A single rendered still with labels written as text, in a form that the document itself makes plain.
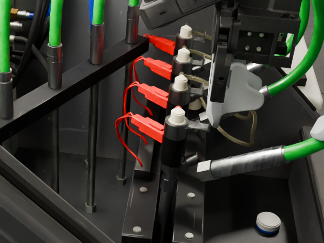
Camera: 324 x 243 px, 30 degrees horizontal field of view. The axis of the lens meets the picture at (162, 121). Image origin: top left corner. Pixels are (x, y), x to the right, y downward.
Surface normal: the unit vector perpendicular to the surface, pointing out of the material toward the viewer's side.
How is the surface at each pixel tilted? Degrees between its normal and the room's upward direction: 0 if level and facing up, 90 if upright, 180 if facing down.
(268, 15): 1
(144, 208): 0
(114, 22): 90
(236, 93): 93
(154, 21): 88
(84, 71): 0
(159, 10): 88
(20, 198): 43
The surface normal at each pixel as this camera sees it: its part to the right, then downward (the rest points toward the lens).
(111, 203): 0.10, -0.84
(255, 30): -0.07, 0.52
